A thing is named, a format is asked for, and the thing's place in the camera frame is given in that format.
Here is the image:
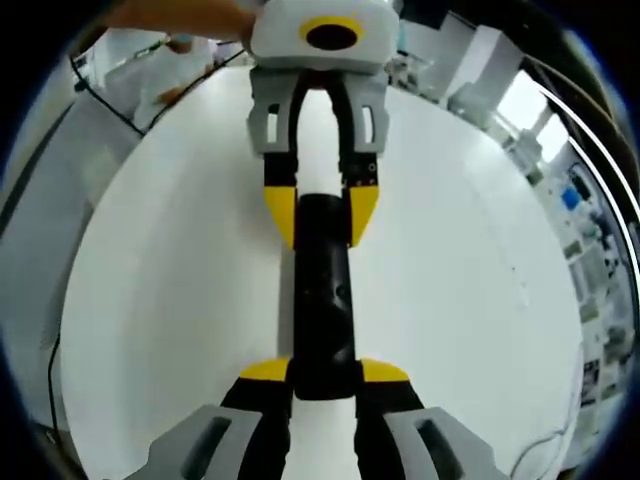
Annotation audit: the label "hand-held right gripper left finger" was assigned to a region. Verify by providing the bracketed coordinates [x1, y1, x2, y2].
[132, 357, 294, 480]

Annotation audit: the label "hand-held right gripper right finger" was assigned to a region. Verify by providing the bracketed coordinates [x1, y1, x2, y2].
[353, 357, 507, 480]

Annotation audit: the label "background office workstations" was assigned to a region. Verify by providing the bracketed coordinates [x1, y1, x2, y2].
[499, 114, 631, 401]

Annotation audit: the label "long ceiling light strip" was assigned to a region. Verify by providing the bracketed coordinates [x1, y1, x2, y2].
[524, 74, 640, 281]

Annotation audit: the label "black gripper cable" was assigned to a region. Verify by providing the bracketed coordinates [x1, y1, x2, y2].
[46, 332, 64, 444]
[68, 47, 249, 137]

